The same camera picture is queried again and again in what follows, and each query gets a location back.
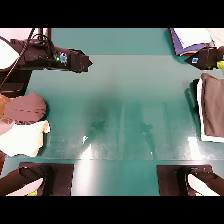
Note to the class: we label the black chair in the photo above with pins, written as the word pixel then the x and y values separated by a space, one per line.
pixel 13 84

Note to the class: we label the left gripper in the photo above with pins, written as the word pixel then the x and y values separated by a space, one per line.
pixel 79 61

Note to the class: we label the brown T-shirt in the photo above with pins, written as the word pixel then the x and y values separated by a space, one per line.
pixel 26 108

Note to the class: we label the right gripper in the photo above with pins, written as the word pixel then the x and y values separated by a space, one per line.
pixel 203 60

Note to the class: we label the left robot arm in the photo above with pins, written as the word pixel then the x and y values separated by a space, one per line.
pixel 36 56

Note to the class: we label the pale pink garment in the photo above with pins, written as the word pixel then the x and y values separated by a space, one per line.
pixel 6 126

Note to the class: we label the white garment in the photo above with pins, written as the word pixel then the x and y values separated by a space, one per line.
pixel 193 36
pixel 213 139
pixel 23 140

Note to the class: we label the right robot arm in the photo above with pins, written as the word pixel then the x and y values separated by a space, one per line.
pixel 173 180

